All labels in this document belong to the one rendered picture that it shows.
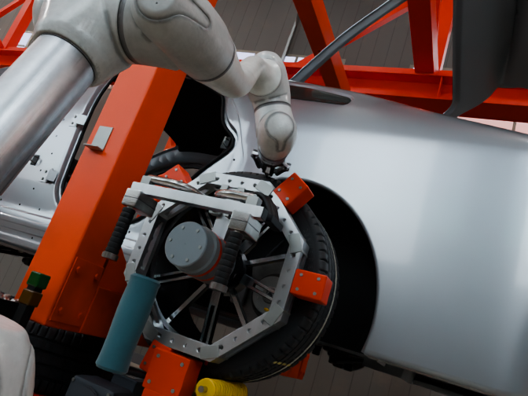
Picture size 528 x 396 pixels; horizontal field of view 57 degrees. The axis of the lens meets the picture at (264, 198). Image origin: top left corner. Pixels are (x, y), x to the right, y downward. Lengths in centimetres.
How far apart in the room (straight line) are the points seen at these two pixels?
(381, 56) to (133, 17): 651
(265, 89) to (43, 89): 66
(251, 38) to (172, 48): 714
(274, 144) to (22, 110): 67
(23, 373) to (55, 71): 43
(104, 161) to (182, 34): 99
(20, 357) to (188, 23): 49
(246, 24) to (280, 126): 694
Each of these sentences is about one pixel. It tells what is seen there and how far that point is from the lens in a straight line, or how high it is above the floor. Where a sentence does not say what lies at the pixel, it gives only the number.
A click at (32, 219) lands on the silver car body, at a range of 259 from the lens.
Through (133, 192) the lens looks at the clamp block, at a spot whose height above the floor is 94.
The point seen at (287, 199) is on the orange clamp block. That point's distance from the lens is 141.
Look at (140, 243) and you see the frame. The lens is 158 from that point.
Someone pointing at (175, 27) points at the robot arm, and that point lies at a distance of 75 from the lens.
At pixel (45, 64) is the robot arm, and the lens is 78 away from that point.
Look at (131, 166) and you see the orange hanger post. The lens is 172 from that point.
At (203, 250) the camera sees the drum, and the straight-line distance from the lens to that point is 129.
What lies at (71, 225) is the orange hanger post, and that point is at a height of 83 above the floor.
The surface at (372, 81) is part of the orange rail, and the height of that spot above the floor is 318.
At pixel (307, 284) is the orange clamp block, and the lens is 131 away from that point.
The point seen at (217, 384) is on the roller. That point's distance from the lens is 139.
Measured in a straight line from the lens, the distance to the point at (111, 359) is 139.
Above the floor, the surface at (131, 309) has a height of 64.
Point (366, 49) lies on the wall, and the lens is 729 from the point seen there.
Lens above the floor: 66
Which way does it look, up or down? 17 degrees up
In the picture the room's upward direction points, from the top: 19 degrees clockwise
